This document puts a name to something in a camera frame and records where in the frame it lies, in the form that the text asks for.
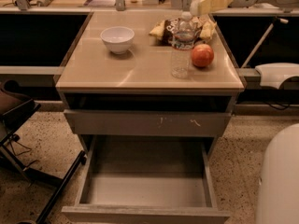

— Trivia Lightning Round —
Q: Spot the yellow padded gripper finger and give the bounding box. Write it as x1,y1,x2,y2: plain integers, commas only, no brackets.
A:
190,0,234,16

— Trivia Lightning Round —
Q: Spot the open grey bottom drawer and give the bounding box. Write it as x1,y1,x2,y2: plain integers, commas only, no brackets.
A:
62,136,230,224

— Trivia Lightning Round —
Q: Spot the white cane stick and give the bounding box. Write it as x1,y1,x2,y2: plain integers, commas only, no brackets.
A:
241,17,289,68

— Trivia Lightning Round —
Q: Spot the white curved chair seat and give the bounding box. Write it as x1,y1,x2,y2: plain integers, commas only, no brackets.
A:
255,63,299,89

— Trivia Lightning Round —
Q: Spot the black office chair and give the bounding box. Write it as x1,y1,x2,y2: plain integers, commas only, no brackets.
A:
0,79,87,224

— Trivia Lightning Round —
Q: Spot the grey drawer cabinet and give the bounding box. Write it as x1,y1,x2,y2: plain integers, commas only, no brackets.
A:
56,10,245,151

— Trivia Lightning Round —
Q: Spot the red apple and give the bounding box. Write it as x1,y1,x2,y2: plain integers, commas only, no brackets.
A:
192,44,214,67

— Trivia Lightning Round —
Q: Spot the grey middle drawer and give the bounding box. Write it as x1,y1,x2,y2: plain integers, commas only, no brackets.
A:
64,109,231,137

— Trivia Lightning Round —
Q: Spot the clear plastic water bottle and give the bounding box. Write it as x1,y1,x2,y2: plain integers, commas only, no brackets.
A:
171,11,195,78

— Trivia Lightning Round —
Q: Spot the brown chip bag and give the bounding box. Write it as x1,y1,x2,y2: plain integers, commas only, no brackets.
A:
149,17,217,45

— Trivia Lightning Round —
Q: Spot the white ceramic bowl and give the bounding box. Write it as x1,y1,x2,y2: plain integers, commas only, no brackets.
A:
100,26,135,54

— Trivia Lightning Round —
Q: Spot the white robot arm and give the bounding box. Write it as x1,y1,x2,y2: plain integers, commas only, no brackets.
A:
190,0,299,224

